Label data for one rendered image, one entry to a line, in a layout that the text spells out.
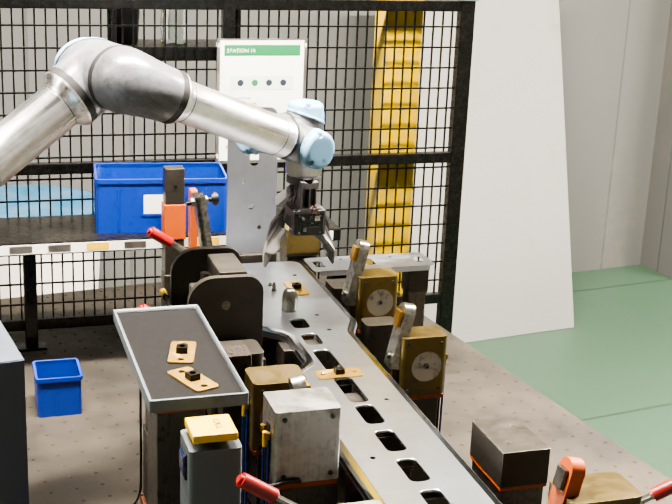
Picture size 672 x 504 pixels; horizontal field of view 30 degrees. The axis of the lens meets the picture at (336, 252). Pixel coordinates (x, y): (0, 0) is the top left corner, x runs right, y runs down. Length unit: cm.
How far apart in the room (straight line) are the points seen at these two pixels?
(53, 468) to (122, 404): 33
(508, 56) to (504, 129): 30
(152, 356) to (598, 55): 440
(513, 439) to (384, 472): 21
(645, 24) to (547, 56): 89
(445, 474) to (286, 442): 25
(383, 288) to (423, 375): 36
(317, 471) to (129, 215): 120
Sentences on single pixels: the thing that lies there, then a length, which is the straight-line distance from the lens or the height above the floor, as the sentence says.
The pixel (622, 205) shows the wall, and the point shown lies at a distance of 633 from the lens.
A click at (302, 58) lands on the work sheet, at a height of 141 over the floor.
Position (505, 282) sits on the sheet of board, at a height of 22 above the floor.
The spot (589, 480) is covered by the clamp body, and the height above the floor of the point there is 106.
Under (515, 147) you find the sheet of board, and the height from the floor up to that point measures 77.
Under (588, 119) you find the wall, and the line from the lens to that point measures 608.
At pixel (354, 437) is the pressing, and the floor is 100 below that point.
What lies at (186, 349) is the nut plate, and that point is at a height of 117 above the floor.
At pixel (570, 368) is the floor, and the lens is 507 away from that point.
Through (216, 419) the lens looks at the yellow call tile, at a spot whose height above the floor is 116.
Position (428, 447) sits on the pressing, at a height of 100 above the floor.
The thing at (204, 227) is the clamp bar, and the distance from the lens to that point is 256.
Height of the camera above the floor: 187
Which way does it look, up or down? 17 degrees down
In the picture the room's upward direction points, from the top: 2 degrees clockwise
